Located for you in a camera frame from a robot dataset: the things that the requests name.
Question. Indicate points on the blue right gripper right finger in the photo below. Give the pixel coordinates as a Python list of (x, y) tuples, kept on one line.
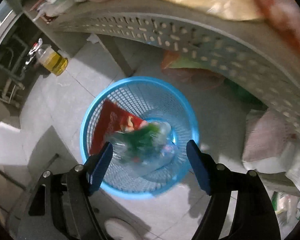
[(198, 161)]

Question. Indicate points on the orange green floor bag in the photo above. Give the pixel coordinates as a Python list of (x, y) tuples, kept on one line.
[(185, 70)]

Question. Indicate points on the perforated metal shelf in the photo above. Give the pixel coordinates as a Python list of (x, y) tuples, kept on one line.
[(250, 54)]

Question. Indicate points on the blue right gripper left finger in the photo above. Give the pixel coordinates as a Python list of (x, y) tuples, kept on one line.
[(98, 165)]

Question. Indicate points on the red snack bag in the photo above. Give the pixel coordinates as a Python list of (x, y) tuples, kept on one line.
[(113, 119)]

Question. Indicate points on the stack of white bowls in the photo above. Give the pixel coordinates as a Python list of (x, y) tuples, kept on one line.
[(49, 10)]

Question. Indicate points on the blue plastic mesh basket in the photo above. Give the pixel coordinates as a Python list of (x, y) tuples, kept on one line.
[(152, 100)]

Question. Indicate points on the cooking oil bottle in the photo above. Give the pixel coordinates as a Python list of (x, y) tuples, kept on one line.
[(47, 57)]

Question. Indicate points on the red contents plastic bag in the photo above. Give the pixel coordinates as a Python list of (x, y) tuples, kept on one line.
[(284, 16)]

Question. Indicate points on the white pink sack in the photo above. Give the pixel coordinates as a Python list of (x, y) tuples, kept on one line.
[(270, 145)]

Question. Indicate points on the green label plastic bottle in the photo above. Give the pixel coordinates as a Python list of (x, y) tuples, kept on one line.
[(144, 151)]

